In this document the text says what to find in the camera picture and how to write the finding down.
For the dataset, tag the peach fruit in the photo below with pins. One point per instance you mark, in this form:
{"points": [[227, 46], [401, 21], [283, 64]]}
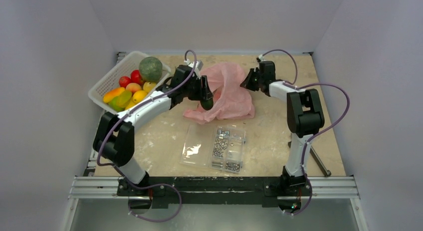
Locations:
{"points": [[133, 87]]}

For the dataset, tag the pink plastic bag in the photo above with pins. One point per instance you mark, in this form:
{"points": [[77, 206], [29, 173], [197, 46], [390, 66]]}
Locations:
{"points": [[230, 101]]}

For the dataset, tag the aluminium frame rail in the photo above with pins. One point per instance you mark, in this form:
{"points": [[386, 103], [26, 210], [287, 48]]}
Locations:
{"points": [[106, 187]]}

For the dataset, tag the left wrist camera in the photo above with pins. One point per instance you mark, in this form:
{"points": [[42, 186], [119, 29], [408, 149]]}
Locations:
{"points": [[197, 65]]}

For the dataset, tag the dark green avocado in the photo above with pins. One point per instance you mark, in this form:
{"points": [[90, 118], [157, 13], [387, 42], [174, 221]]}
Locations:
{"points": [[207, 104]]}

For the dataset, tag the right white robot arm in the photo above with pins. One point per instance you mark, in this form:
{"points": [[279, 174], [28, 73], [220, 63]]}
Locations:
{"points": [[304, 114]]}

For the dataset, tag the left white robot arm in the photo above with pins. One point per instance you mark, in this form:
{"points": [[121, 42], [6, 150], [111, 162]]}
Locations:
{"points": [[115, 135]]}

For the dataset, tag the green lime fruit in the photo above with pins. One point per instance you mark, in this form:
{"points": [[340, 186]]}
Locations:
{"points": [[113, 105]]}

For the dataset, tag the green netted melon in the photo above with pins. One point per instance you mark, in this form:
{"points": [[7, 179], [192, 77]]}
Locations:
{"points": [[151, 69]]}

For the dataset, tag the yellow lemon fruit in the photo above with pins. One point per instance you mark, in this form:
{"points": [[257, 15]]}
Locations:
{"points": [[138, 96], [130, 105]]}

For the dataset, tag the pale yellow fruit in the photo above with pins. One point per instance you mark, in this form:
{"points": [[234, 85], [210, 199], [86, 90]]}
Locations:
{"points": [[149, 86]]}

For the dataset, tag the clear plastic screw box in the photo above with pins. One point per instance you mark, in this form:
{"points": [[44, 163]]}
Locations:
{"points": [[216, 147]]}

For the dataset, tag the small red apple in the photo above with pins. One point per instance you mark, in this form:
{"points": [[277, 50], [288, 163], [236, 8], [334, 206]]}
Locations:
{"points": [[124, 81]]}

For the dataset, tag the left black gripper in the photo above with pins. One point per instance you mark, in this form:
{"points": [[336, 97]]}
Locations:
{"points": [[203, 92]]}

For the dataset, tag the black T-handle tool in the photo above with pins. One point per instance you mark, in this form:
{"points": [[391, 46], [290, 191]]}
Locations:
{"points": [[318, 162]]}

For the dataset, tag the white plastic basket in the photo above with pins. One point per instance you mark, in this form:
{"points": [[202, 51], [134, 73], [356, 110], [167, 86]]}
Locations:
{"points": [[127, 63]]}

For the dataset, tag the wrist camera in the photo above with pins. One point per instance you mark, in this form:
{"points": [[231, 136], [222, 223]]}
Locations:
{"points": [[260, 58], [197, 65]]}

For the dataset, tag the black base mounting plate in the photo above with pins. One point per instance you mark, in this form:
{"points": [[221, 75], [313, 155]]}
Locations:
{"points": [[264, 191]]}

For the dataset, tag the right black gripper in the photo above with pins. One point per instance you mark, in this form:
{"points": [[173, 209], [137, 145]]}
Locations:
{"points": [[250, 80]]}

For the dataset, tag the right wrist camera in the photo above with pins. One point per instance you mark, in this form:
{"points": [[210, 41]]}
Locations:
{"points": [[260, 58]]}

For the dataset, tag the orange yellow mango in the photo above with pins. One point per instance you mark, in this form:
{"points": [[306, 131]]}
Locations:
{"points": [[109, 96]]}

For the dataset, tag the large red apple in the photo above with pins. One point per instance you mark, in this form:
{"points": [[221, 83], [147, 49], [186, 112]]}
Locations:
{"points": [[136, 77]]}

